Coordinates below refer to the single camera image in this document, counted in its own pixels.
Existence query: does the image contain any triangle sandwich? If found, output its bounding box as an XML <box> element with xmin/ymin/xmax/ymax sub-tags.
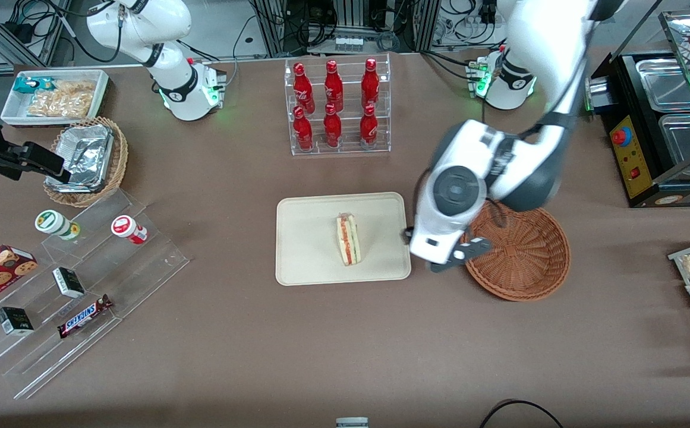
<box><xmin>335</xmin><ymin>212</ymin><xmax>364</xmax><ymax>267</ymax></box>

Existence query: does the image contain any green lid white bottle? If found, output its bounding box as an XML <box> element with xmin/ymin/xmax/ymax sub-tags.
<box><xmin>34</xmin><ymin>210</ymin><xmax>81</xmax><ymax>241</ymax></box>

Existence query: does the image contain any teal snack packet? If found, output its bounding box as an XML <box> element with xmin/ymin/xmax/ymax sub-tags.
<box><xmin>13</xmin><ymin>77</ymin><xmax>55</xmax><ymax>95</ymax></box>

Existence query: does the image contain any clear acrylic stepped display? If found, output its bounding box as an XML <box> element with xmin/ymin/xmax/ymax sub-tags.
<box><xmin>0</xmin><ymin>189</ymin><xmax>190</xmax><ymax>400</ymax></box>

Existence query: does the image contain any aluminium frame post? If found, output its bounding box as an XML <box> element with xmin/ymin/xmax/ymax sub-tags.
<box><xmin>414</xmin><ymin>0</ymin><xmax>442</xmax><ymax>53</ymax></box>
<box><xmin>253</xmin><ymin>0</ymin><xmax>288</xmax><ymax>58</ymax></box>

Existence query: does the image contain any snickers chocolate bar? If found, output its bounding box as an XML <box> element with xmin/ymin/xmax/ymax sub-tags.
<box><xmin>57</xmin><ymin>294</ymin><xmax>114</xmax><ymax>339</ymax></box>

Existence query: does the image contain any cream plastic tray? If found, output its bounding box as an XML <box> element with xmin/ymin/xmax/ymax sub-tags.
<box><xmin>275</xmin><ymin>191</ymin><xmax>412</xmax><ymax>287</ymax></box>

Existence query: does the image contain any light tan wicker basket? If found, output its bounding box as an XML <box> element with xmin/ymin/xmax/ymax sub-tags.
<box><xmin>43</xmin><ymin>117</ymin><xmax>129</xmax><ymax>208</ymax></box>

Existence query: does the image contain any black hot dog roller machine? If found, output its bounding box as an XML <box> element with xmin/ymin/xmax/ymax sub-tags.
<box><xmin>585</xmin><ymin>8</ymin><xmax>690</xmax><ymax>209</ymax></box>

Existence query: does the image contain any white rectangular snack bin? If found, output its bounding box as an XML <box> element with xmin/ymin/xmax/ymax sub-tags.
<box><xmin>0</xmin><ymin>69</ymin><xmax>111</xmax><ymax>128</ymax></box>

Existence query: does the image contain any clear bag of crackers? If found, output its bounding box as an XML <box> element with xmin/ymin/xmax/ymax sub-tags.
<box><xmin>27</xmin><ymin>80</ymin><xmax>97</xmax><ymax>119</ymax></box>

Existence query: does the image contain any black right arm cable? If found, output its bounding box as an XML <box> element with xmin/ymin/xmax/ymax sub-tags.
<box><xmin>48</xmin><ymin>0</ymin><xmax>124</xmax><ymax>64</ymax></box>

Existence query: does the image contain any red lid white bottle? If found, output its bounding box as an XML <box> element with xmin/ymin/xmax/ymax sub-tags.
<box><xmin>111</xmin><ymin>215</ymin><xmax>149</xmax><ymax>245</ymax></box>

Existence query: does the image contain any clear acrylic bottle rack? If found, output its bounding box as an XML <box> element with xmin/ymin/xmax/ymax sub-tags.
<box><xmin>284</xmin><ymin>53</ymin><xmax>392</xmax><ymax>156</ymax></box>

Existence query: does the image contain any small black box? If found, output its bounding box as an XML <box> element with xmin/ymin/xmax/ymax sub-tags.
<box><xmin>52</xmin><ymin>267</ymin><xmax>86</xmax><ymax>299</ymax></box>
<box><xmin>0</xmin><ymin>307</ymin><xmax>35</xmax><ymax>336</ymax></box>

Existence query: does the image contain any silver foil container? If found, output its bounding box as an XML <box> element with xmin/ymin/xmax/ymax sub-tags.
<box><xmin>45</xmin><ymin>124</ymin><xmax>115</xmax><ymax>193</ymax></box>

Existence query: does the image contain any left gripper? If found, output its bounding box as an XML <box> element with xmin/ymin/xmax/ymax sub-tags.
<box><xmin>403</xmin><ymin>219</ymin><xmax>494</xmax><ymax>275</ymax></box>

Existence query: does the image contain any brown round wicker basket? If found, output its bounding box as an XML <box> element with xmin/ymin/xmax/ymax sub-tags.
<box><xmin>460</xmin><ymin>200</ymin><xmax>572</xmax><ymax>302</ymax></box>

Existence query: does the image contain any red cola bottle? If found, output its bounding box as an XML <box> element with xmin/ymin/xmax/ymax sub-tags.
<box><xmin>293</xmin><ymin>62</ymin><xmax>316</xmax><ymax>115</ymax></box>
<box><xmin>323</xmin><ymin>103</ymin><xmax>343</xmax><ymax>149</ymax></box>
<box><xmin>361</xmin><ymin>58</ymin><xmax>380</xmax><ymax>111</ymax></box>
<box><xmin>293</xmin><ymin>106</ymin><xmax>315</xmax><ymax>152</ymax></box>
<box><xmin>324</xmin><ymin>60</ymin><xmax>345</xmax><ymax>114</ymax></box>
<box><xmin>360</xmin><ymin>104</ymin><xmax>379</xmax><ymax>147</ymax></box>

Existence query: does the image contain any black cable loop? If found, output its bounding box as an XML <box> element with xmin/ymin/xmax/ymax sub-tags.
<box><xmin>478</xmin><ymin>399</ymin><xmax>565</xmax><ymax>428</ymax></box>

